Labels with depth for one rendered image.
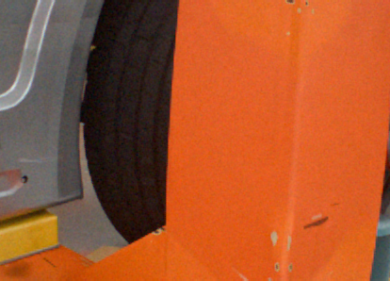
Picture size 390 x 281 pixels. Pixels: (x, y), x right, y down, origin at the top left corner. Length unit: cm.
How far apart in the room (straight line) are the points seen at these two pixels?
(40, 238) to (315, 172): 59
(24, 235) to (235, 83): 56
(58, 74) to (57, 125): 8
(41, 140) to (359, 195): 52
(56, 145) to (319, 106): 56
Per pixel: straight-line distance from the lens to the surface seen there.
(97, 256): 312
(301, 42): 92
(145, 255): 114
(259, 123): 96
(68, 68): 141
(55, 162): 143
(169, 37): 144
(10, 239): 142
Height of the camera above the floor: 125
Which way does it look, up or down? 17 degrees down
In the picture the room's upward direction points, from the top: 4 degrees clockwise
